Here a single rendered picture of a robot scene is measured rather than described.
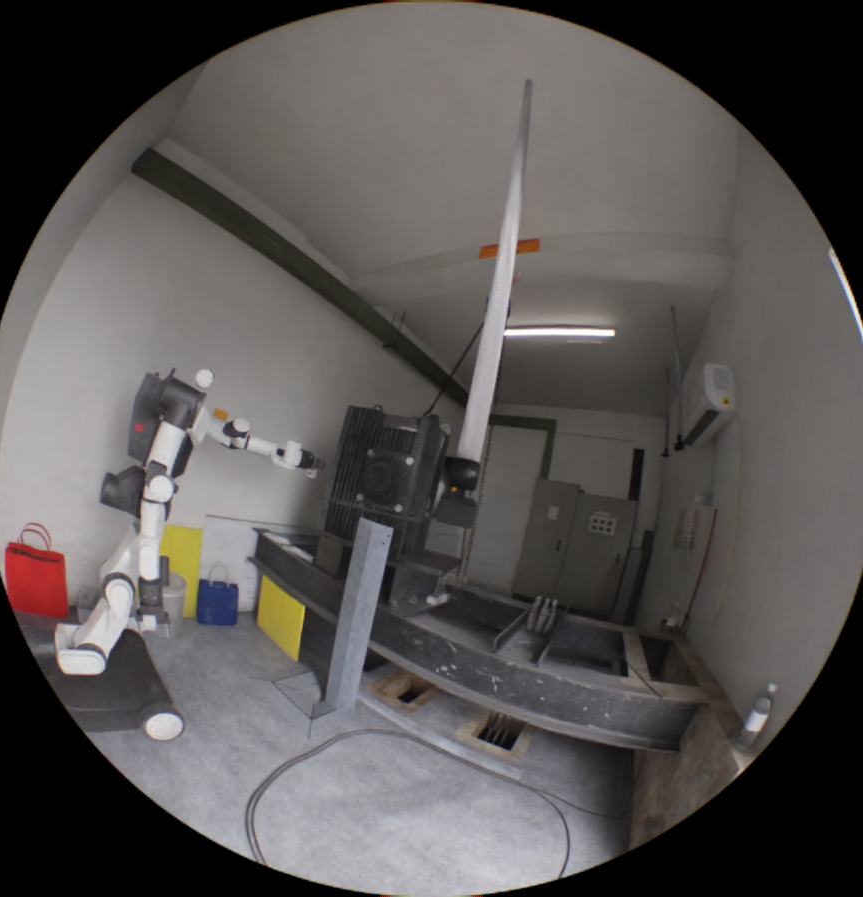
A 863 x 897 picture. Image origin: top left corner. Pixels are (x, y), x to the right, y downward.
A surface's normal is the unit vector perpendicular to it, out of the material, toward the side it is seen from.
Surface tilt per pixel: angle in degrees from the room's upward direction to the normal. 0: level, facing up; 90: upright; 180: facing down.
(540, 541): 90
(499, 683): 90
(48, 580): 86
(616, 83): 180
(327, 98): 180
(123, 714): 90
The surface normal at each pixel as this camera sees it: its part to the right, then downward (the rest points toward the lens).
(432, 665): -0.51, -0.24
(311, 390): 0.84, 0.11
